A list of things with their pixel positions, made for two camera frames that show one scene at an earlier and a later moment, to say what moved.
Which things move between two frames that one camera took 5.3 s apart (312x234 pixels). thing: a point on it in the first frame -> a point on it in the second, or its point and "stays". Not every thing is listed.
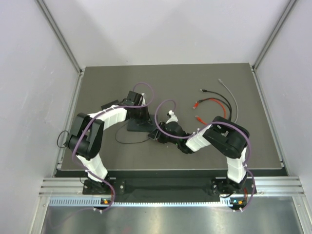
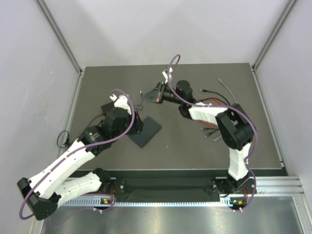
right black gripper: x=159 y=135 -> x=154 y=96
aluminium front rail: x=268 y=185 stays
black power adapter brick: x=108 y=105 stays
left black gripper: x=146 y=118 -> x=138 y=124
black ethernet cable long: x=205 y=90 stays
